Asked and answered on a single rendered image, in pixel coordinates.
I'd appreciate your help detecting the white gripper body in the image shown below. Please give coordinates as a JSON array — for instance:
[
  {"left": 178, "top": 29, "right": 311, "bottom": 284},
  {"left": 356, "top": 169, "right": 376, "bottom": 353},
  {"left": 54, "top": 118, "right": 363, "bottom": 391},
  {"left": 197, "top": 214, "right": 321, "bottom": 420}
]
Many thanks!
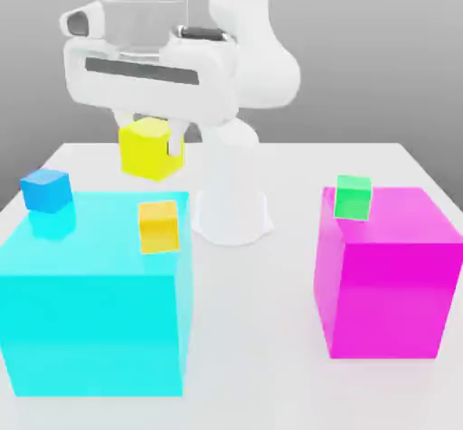
[{"left": 62, "top": 34, "right": 240, "bottom": 126}]

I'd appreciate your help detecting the small yellow cube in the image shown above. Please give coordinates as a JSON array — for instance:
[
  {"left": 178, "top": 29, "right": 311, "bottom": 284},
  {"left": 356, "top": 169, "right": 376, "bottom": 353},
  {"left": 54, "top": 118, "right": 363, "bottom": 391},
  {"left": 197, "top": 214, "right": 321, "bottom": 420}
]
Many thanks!
[{"left": 118, "top": 117, "right": 185, "bottom": 183}]

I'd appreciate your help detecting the small orange cube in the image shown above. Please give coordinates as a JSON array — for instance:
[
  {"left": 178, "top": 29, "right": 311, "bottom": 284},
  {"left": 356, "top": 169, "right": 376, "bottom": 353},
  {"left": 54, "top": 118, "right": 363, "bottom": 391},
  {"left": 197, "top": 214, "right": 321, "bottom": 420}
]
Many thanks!
[{"left": 137, "top": 200, "right": 181, "bottom": 256}]

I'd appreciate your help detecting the small blue cube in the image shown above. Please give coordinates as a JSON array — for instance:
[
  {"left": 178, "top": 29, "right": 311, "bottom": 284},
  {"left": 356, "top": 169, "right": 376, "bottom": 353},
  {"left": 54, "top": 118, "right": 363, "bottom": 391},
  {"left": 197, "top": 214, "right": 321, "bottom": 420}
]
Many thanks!
[{"left": 19, "top": 168, "right": 74, "bottom": 215}]

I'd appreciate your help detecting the small green cube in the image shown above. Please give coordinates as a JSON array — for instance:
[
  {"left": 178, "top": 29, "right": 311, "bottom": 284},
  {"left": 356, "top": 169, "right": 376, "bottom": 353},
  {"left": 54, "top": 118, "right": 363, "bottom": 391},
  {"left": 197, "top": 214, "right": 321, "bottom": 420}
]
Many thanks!
[{"left": 333, "top": 174, "right": 373, "bottom": 222}]

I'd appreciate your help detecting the large cyan box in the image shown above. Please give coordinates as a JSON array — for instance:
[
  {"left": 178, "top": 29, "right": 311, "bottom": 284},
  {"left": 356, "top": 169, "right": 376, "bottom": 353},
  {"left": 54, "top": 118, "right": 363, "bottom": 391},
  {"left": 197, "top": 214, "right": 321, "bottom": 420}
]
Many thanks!
[{"left": 0, "top": 191, "right": 195, "bottom": 398}]

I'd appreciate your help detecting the large magenta box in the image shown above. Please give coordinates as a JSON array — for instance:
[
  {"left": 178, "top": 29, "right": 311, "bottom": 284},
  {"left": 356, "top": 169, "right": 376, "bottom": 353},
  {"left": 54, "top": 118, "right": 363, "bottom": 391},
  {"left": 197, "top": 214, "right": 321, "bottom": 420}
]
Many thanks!
[{"left": 313, "top": 185, "right": 463, "bottom": 360}]

